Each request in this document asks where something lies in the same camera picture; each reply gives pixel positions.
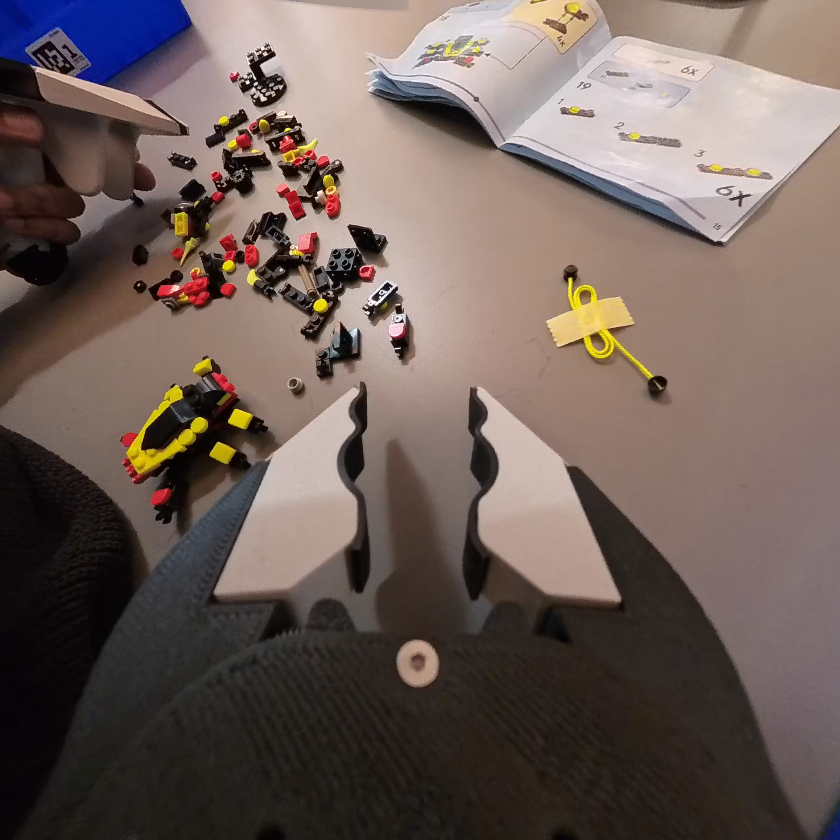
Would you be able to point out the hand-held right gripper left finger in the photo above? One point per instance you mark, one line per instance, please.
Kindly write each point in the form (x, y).
(289, 512)

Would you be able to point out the person's left hand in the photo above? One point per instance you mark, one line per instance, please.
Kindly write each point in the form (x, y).
(39, 216)

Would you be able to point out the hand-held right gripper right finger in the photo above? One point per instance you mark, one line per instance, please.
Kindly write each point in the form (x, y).
(544, 525)

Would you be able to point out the blue bin with label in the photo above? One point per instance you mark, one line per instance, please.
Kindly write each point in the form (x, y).
(131, 33)

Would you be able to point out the person's dark knit sweater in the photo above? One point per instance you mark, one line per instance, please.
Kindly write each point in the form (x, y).
(59, 590)

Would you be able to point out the yellow black lego vehicle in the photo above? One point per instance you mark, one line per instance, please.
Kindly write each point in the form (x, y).
(170, 426)

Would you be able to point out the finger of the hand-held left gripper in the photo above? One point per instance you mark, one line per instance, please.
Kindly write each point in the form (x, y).
(105, 105)

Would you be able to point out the lego instruction booklet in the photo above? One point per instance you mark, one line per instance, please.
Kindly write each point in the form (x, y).
(656, 131)

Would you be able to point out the pile of lego pieces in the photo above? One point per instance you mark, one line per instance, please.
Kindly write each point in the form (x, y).
(289, 197)

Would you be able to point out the small yellow black lego assembly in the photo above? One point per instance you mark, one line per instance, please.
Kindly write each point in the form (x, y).
(187, 216)

